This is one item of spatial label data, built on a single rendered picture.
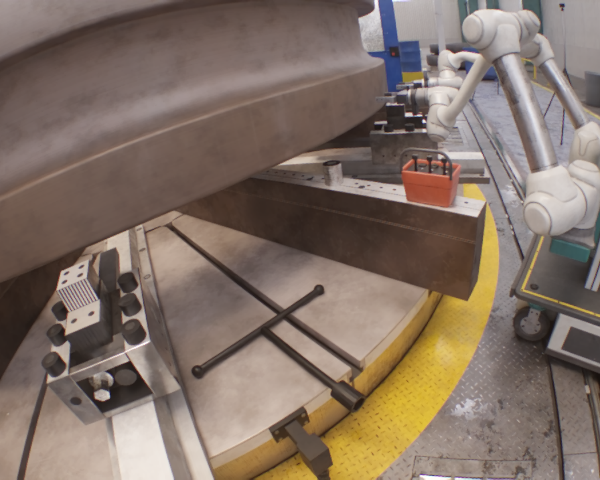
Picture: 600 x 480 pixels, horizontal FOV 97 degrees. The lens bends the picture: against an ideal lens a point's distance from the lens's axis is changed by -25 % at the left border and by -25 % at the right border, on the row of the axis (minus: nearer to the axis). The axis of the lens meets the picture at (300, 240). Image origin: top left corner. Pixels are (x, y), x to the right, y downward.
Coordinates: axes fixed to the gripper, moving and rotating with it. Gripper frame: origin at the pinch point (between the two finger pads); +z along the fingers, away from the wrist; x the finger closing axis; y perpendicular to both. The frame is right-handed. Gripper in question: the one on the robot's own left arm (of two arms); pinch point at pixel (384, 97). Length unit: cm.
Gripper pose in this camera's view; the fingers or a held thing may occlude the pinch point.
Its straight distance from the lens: 181.4
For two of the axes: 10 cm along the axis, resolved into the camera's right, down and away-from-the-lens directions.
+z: -8.5, -1.4, 5.2
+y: -1.7, -8.5, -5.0
